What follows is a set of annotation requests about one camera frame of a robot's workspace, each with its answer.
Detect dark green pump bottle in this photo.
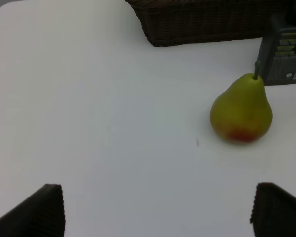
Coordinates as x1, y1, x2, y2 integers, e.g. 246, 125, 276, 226
257, 14, 296, 86

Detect dark brown wicker basket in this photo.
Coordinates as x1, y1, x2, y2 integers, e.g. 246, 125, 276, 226
128, 0, 289, 47

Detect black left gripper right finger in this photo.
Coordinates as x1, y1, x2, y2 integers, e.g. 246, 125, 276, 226
250, 182, 296, 237

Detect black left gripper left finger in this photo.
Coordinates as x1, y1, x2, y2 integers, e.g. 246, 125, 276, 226
0, 184, 65, 237

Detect green red pear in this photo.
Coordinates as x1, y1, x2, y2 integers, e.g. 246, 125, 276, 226
210, 61, 273, 144

